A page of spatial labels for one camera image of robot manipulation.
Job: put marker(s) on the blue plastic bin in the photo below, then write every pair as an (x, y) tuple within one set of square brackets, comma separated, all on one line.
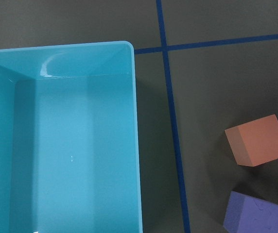
[(69, 152)]

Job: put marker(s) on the purple foam block near blue bin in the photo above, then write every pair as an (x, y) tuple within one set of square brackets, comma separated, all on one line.
[(247, 214)]

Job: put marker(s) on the orange foam block near blue bin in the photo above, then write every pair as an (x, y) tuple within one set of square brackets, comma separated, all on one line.
[(254, 143)]

